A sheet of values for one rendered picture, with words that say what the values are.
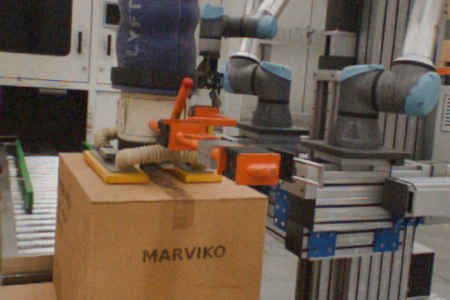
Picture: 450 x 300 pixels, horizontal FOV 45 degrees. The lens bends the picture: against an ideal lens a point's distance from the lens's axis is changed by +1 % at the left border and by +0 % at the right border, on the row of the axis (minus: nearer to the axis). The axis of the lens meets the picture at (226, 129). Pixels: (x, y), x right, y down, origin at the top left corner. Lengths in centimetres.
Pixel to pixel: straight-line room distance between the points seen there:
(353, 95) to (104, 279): 81
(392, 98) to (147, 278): 77
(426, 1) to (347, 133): 41
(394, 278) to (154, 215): 106
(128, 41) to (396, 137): 94
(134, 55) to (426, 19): 77
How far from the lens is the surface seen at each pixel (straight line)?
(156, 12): 134
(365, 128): 154
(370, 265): 191
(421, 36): 154
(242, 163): 84
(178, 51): 136
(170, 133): 116
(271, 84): 195
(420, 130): 193
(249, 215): 125
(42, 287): 178
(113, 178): 128
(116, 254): 117
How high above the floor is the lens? 122
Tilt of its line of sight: 6 degrees down
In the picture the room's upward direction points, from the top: 4 degrees clockwise
